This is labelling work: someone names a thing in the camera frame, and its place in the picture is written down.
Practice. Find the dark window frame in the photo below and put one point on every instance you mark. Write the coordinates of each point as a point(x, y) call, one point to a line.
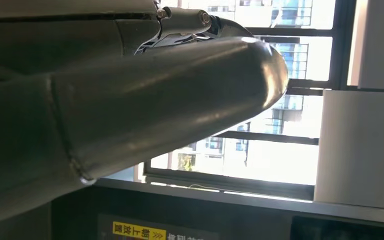
point(341, 43)

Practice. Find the black yellow ruler sticker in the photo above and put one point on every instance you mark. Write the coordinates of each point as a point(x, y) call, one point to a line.
point(139, 230)

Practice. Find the black column display screen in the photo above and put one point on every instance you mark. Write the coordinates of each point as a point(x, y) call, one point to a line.
point(344, 230)

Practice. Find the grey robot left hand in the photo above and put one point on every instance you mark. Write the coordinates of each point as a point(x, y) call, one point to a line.
point(129, 106)

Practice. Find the black scanner machine column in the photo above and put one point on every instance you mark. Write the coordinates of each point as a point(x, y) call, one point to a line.
point(245, 212)

